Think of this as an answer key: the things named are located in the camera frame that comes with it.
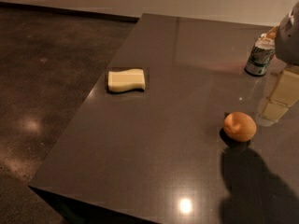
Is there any orange fruit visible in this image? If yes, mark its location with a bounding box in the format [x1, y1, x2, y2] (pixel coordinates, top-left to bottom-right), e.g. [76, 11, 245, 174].
[223, 112, 257, 142]

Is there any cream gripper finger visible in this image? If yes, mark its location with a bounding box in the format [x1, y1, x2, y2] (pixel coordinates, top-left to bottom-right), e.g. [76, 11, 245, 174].
[270, 64, 299, 107]
[255, 98, 289, 127]

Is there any yellow sponge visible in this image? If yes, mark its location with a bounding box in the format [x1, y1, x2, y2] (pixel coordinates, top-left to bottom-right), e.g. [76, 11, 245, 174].
[107, 69, 146, 92]

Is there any green 7up can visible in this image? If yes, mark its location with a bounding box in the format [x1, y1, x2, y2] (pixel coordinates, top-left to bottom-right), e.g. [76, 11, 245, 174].
[245, 34, 275, 77]

